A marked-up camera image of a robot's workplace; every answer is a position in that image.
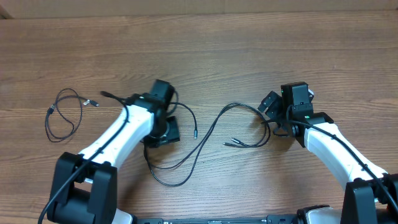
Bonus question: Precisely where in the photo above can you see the black cable long tail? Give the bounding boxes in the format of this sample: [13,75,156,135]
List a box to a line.
[143,117,219,187]

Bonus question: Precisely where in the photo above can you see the black short usb cable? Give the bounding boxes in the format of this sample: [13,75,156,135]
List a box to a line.
[44,88,100,144]

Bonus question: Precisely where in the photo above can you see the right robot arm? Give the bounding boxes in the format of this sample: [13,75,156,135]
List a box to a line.
[258,82,397,224]

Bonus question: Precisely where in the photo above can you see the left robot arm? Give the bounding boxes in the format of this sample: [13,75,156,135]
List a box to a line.
[38,80,180,224]

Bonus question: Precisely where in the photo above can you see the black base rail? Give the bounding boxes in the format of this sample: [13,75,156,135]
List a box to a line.
[132,214,303,224]

